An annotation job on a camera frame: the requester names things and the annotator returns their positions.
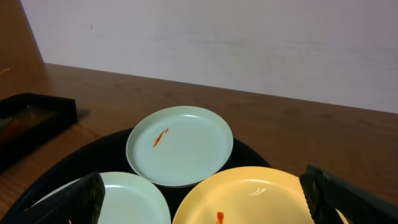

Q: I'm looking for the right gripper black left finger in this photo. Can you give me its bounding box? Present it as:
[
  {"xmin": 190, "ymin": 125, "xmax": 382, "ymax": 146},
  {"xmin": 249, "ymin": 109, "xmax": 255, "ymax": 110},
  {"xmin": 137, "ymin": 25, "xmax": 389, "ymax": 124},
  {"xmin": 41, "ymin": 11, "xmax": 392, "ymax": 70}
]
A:
[{"xmin": 4, "ymin": 172, "xmax": 106, "ymax": 224}]

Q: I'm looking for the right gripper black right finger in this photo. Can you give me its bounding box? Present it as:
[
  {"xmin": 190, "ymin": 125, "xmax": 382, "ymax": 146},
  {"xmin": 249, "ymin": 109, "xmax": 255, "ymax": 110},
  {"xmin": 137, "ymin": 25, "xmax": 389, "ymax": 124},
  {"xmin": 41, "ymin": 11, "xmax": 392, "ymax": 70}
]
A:
[{"xmin": 299, "ymin": 165, "xmax": 397, "ymax": 224}]

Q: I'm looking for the yellow plate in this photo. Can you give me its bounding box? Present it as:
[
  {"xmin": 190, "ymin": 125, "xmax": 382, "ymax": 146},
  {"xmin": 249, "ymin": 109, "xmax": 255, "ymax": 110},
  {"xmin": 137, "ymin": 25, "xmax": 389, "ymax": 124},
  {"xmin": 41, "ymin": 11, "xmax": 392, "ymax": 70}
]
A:
[{"xmin": 172, "ymin": 166, "xmax": 349, "ymax": 224}]

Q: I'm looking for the round black tray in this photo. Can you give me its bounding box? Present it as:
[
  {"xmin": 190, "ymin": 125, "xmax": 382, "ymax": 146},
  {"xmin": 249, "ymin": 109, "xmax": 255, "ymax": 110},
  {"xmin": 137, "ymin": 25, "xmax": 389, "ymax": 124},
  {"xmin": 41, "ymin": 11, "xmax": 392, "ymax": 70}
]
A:
[{"xmin": 1, "ymin": 128, "xmax": 271, "ymax": 223}]

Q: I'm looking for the rectangular black water tray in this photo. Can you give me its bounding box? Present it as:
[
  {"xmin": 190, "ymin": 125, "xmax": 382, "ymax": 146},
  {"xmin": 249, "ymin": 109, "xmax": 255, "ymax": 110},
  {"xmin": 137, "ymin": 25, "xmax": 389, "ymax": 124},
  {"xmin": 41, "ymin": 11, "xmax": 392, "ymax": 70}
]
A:
[{"xmin": 1, "ymin": 93, "xmax": 78, "ymax": 170}]

